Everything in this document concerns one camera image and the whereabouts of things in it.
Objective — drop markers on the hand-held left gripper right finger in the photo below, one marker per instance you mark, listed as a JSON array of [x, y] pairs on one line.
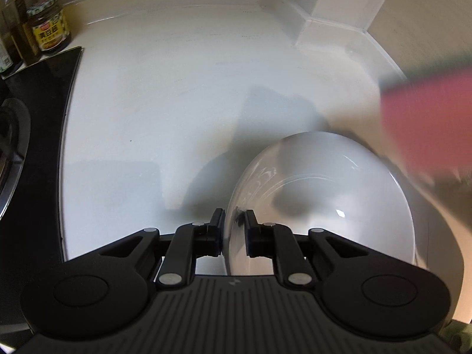
[[251, 234]]

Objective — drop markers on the stove burner grate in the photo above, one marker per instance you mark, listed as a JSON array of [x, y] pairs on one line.
[[11, 155]]

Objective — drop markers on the yellow label jar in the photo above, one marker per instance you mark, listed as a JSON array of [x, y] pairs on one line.
[[49, 27]]

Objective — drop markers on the green cloth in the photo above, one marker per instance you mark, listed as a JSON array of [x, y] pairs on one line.
[[461, 337]]

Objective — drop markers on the white bowl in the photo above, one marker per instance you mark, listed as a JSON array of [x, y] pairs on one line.
[[332, 206]]

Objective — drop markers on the black glass gas stove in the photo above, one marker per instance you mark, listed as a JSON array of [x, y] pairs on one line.
[[40, 155]]

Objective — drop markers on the pink and green sponge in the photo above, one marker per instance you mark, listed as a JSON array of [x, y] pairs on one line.
[[427, 118]]

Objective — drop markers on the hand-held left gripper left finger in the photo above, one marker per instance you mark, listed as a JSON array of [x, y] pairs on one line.
[[217, 234]]

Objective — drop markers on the dark bottle black cap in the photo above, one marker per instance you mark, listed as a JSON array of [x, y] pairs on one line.
[[20, 33]]

